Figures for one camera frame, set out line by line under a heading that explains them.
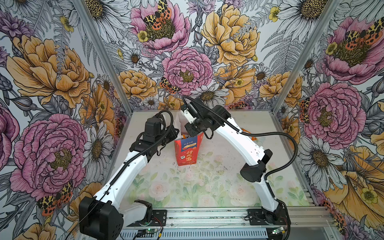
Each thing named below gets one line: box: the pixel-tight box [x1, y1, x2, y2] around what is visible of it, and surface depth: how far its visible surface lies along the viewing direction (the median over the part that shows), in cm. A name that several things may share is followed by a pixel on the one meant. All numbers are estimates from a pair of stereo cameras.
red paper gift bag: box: [174, 109, 204, 166], surface depth 80 cm
